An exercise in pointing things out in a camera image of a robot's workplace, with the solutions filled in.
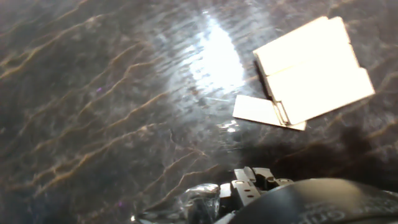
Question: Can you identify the wooden Jenga tower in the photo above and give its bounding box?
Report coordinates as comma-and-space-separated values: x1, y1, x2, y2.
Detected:
253, 16, 376, 126

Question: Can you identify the wooden Jenga block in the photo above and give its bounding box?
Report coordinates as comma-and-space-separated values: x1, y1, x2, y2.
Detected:
232, 95, 307, 132

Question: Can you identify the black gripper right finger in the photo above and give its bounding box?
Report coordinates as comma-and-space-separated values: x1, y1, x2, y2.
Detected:
252, 167, 295, 191

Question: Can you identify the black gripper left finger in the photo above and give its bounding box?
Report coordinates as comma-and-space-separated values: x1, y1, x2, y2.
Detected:
179, 166, 262, 224

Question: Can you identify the dark marble pattern mat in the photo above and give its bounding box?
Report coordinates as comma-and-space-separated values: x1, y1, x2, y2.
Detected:
0, 0, 398, 224

